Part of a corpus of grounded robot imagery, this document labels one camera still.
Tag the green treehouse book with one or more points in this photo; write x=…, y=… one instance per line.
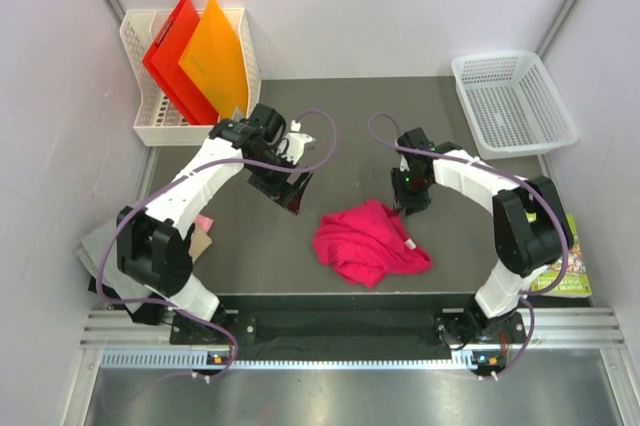
x=575, y=283

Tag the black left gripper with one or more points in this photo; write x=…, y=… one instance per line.
x=282, y=192

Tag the pink red t shirt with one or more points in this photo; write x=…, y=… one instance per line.
x=367, y=243

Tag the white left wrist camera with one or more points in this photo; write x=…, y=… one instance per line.
x=292, y=146

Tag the white file organizer rack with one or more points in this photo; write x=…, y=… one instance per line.
x=158, y=123

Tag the aluminium front rail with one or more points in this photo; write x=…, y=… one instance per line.
x=122, y=344

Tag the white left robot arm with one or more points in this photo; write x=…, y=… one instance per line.
x=153, y=244

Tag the white plastic mesh basket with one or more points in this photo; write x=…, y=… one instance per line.
x=512, y=105

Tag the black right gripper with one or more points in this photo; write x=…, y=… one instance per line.
x=402, y=198

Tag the brown folded cloth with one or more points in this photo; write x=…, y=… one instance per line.
x=200, y=242

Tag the orange plastic folder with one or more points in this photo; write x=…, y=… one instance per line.
x=213, y=60

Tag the red plastic folder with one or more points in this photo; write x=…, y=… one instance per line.
x=162, y=62

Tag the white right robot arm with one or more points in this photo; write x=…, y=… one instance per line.
x=531, y=230

